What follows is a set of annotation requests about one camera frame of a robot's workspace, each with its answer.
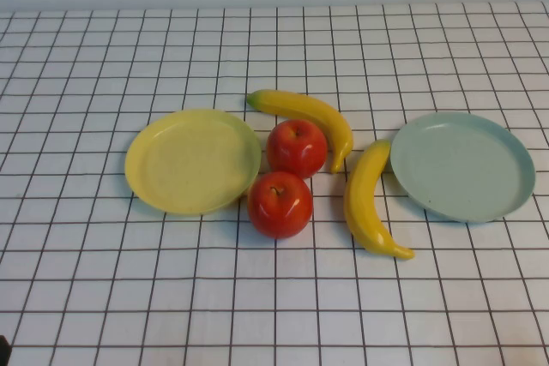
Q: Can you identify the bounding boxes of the light blue plastic plate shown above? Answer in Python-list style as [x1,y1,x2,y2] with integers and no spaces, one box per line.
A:
[389,111,537,225]

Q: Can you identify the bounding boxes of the yellow plastic plate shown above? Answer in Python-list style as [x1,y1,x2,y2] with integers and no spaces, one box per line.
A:
[124,108,262,218]

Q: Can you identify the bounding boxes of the yellow banana with green tip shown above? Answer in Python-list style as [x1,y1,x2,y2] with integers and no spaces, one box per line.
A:
[245,88,355,175]

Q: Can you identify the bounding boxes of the yellow plastic banana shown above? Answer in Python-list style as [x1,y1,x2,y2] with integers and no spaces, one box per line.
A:
[343,138,416,261]

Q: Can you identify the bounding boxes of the red plastic apple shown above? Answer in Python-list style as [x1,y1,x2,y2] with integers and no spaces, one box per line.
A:
[246,171,315,240]
[266,118,329,180]

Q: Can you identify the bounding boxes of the white grid tablecloth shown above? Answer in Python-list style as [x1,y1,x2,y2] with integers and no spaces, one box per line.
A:
[0,1,549,366]

